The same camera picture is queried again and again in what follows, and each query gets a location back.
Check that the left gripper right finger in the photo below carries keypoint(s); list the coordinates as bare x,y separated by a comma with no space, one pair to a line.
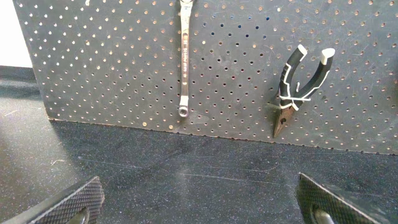
326,202

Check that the black pegboard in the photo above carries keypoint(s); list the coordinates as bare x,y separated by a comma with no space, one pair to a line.
124,62

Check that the wrench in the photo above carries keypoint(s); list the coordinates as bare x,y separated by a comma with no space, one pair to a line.
185,62

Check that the black and white pliers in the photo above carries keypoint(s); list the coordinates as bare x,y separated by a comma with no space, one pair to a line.
284,81

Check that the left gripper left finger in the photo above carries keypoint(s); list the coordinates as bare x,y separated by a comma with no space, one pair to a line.
74,202

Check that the metal hook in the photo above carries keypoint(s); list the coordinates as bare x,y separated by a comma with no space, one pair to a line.
298,86

